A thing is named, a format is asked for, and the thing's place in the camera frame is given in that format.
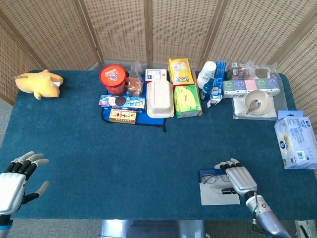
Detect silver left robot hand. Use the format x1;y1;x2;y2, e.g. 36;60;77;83
0;151;50;214

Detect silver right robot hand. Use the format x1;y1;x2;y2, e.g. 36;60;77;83
210;158;258;195

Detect thin wire eyeglasses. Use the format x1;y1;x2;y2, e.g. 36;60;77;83
201;174;231;184

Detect blue glasses case white lining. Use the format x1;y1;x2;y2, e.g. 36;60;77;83
198;169;241;206

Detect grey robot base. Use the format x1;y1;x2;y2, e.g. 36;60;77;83
98;219;209;238

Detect large blue white wipes pack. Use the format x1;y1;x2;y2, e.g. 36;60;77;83
274;110;317;170

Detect clear zip bag white cloth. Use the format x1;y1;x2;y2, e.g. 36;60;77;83
232;95;289;121

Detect grey spoon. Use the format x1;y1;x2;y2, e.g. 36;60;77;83
245;99;262;115

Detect white plastic object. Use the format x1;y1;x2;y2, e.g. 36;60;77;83
296;219;313;238

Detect beige bowl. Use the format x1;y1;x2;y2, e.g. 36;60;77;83
244;90;272;116

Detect blue carpet table cover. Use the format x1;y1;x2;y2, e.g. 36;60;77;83
0;69;317;221

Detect row of small boxes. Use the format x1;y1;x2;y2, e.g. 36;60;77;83
222;78;281;99

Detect green tissue pack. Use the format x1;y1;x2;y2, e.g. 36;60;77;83
173;85;203;119

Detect blue spray bottle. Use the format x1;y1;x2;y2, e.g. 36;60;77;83
200;78;214;101

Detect blue white open carton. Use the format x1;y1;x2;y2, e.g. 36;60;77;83
207;61;227;109

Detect clear bag brown snacks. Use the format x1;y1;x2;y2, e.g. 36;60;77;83
226;61;256;80

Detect blue flat tray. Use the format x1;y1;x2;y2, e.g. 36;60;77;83
102;89;167;133

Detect clear plastic packet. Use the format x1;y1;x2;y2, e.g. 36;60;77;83
254;63;279;80

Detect yellow plush toy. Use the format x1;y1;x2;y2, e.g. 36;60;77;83
14;69;64;100

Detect white bottle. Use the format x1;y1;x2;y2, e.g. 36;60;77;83
197;60;217;89

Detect beige lidded lunch box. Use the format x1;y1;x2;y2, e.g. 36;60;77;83
146;80;175;119

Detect yellow tea box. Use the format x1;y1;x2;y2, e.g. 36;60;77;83
168;58;195;87

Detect small yellow red box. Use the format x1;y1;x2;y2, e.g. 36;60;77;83
108;109;138;124

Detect small white red box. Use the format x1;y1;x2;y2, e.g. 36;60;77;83
145;68;167;83

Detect blue cookie box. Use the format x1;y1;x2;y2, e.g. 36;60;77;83
99;94;147;112

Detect clear bag of pastries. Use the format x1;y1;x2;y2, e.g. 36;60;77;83
125;60;145;98

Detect red snack tub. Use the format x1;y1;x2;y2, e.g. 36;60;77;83
99;64;127;96

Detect woven wicker folding screen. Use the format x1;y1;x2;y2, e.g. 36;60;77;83
0;0;317;129

